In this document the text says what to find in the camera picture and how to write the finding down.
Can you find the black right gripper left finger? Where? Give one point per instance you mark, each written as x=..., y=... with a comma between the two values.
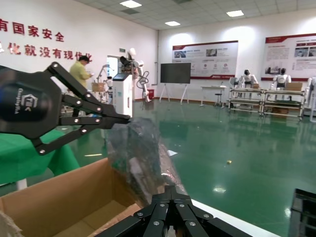
x=153, y=217

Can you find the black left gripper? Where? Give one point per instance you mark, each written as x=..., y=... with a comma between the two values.
x=24, y=103

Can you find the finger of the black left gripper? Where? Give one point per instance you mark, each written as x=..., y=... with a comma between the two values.
x=103, y=122

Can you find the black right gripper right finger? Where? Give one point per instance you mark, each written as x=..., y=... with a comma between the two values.
x=190, y=219

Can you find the bagged graphics card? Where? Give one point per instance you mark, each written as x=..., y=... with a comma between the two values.
x=116, y=148

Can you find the graphics card with silver bracket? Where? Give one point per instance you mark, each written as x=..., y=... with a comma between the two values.
x=145, y=158

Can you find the white industrial robot arm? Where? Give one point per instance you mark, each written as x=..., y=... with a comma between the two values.
x=142, y=81

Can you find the red box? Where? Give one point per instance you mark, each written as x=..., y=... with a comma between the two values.
x=151, y=94

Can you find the brown cardboard box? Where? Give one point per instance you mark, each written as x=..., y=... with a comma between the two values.
x=74, y=195

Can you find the black slotted plastic container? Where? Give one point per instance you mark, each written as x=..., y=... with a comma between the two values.
x=303, y=214

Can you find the small cardboard box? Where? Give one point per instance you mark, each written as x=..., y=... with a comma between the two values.
x=293, y=86

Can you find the small white humanoid robot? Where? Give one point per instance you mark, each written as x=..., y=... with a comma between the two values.
x=109, y=85

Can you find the white machine cabinet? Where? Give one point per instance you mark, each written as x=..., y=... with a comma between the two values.
x=122, y=96

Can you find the person in yellow jacket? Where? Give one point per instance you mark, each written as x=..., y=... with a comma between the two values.
x=79, y=74

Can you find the white paper sheet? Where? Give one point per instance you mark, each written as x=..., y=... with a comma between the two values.
x=172, y=153

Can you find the black screen on stand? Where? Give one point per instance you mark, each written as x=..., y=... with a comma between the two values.
x=175, y=72

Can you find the green cloth covered table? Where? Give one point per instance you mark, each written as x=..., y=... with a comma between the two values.
x=22, y=163

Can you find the square ceiling light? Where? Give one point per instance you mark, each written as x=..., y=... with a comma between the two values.
x=130, y=3
x=235, y=13
x=172, y=23

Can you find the white table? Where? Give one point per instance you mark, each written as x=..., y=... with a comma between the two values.
x=212, y=87

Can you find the black stool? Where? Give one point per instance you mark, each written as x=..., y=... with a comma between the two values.
x=218, y=96

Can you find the red white display board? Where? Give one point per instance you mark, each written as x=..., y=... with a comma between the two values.
x=291, y=56
x=212, y=59

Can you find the red wall lettering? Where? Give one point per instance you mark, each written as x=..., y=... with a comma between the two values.
x=47, y=34

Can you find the white pipe frame workbench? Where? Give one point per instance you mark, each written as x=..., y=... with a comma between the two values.
x=247, y=100
x=284, y=103

